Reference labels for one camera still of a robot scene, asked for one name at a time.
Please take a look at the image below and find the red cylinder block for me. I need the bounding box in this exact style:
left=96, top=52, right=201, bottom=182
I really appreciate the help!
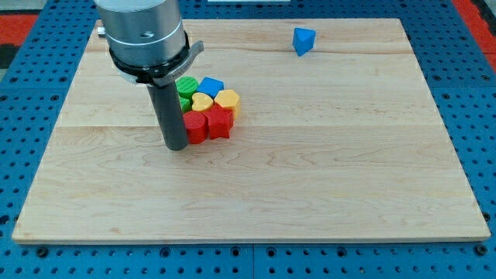
left=183, top=111, right=208, bottom=144

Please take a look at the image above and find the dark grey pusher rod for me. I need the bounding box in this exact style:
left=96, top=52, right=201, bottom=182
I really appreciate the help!
left=147, top=83, right=189, bottom=150

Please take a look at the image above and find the green cylinder block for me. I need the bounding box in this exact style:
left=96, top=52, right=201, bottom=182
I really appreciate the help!
left=176, top=76, right=198, bottom=99

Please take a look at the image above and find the yellow heart block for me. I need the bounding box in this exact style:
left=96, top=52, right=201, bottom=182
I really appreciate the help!
left=191, top=92, right=214, bottom=112

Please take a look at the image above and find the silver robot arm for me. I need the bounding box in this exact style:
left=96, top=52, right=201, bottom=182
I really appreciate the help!
left=95, top=0, right=204, bottom=87

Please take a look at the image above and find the yellow hexagon block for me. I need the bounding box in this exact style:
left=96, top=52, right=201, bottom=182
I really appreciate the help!
left=214, top=89, right=241, bottom=119

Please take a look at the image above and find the blue triangle block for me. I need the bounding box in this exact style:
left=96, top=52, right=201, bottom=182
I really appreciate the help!
left=292, top=27, right=316, bottom=57

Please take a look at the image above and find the green star block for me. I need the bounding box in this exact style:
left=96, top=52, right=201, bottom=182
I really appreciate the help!
left=180, top=97, right=191, bottom=113

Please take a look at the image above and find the blue cube block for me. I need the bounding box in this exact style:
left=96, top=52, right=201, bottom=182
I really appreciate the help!
left=196, top=77, right=224, bottom=98

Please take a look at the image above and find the red star block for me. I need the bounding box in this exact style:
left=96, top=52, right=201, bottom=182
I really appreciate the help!
left=202, top=104, right=234, bottom=140

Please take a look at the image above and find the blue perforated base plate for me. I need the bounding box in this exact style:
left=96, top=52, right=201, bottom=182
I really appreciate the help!
left=1, top=1, right=495, bottom=278

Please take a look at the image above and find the wooden board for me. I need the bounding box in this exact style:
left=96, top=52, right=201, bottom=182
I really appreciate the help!
left=12, top=19, right=491, bottom=245

